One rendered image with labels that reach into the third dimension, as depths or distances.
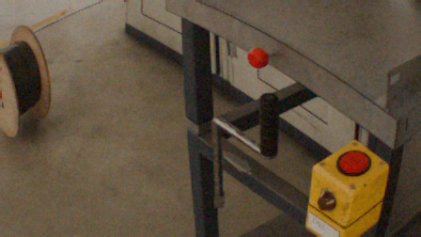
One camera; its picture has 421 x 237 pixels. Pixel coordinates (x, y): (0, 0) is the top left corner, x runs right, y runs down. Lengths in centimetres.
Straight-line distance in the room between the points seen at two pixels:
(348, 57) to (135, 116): 155
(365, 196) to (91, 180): 163
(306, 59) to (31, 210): 131
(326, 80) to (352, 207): 37
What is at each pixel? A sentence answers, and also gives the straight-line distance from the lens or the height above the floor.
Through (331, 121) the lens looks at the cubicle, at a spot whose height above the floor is 17.
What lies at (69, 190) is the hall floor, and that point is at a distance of 234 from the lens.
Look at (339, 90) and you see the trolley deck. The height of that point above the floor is 83.
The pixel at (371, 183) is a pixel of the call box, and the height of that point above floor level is 89.
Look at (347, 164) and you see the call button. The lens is 84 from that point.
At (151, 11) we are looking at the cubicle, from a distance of 297.
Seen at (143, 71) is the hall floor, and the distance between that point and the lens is 291.
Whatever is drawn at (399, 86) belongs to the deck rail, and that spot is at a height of 88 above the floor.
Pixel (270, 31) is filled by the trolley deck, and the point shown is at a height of 85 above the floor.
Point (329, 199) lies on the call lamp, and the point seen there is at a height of 88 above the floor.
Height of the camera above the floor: 140
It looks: 32 degrees down
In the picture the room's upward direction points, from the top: 3 degrees counter-clockwise
